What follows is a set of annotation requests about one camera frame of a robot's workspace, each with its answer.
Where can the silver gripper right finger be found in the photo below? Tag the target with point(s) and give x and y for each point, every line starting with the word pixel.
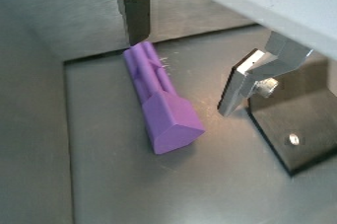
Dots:
pixel 254 74

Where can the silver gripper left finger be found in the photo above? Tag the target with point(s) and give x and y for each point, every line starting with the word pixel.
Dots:
pixel 137 14

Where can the purple three prong object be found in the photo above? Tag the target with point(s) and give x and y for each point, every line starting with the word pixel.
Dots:
pixel 172 122

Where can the dark curved fixture block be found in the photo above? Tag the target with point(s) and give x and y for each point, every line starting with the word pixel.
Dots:
pixel 298 117

